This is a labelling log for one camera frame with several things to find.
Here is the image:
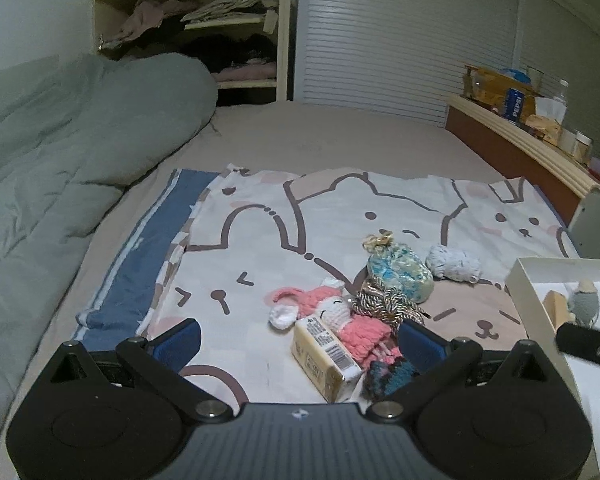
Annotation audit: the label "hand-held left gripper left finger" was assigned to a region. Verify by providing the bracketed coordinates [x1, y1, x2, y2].
[47, 319, 235, 424]

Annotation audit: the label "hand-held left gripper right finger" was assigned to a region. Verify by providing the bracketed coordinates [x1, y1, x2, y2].
[366, 320, 556, 423]

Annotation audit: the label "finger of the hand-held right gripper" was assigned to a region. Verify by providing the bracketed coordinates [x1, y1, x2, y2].
[555, 320, 600, 386]

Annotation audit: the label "dark crochet flower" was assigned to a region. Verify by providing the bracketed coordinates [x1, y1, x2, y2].
[365, 355, 421, 401]

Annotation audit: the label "braided cord tassel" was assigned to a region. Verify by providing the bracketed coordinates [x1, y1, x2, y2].
[352, 275, 431, 332]

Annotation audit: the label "pink crochet doll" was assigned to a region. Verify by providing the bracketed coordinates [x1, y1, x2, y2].
[267, 280, 406, 367]

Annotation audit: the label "white cardboard box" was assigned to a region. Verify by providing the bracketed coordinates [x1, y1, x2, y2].
[505, 257, 600, 476]

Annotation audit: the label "blue floral brocade pouch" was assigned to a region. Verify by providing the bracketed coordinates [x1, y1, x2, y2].
[362, 230, 435, 305]

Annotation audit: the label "small yellow packet box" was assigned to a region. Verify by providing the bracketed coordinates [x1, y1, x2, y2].
[291, 314, 365, 405]

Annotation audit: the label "grey crochet doll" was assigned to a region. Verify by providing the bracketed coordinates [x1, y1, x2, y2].
[566, 280, 600, 328]

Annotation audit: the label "wooden block in box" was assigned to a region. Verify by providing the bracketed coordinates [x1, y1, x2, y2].
[542, 290, 576, 328]

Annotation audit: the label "animal print blanket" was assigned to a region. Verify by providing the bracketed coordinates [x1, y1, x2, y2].
[75, 165, 581, 411]

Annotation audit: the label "white lidded jar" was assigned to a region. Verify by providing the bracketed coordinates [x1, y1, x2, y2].
[573, 131, 594, 164]

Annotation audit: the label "white bedside cabinet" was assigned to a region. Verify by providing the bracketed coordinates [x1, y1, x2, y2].
[445, 92, 600, 261]

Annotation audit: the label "yellow snack bag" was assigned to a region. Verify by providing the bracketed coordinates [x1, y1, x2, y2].
[525, 114, 563, 146]

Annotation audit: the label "grey-green duvet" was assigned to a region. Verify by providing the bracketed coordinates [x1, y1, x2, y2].
[0, 52, 218, 461]

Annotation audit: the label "white tissue pack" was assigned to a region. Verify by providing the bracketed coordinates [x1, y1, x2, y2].
[534, 97, 566, 122]

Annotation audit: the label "blue cola can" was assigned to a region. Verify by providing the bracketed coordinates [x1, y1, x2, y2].
[502, 87, 526, 121]

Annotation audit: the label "clear bottle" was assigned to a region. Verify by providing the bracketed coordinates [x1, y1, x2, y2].
[550, 79, 571, 107]

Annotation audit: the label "brown cardboard box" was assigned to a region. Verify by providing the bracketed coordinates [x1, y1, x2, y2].
[462, 64, 538, 116]

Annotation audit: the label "pink folded cloth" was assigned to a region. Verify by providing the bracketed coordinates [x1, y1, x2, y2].
[212, 62, 278, 83]

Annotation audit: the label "dark clothes pile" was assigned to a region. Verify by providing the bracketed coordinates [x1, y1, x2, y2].
[180, 32, 278, 70]

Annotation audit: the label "white louvered closet door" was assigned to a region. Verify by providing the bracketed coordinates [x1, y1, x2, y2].
[292, 0, 521, 128]

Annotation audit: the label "cream shelf unit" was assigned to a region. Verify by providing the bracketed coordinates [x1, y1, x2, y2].
[92, 0, 293, 103]

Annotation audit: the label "pink crumpled clothes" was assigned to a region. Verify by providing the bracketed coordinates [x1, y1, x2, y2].
[100, 0, 196, 51]

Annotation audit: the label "white folded clothes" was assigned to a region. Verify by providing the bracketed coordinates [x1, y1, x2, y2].
[180, 0, 281, 25]

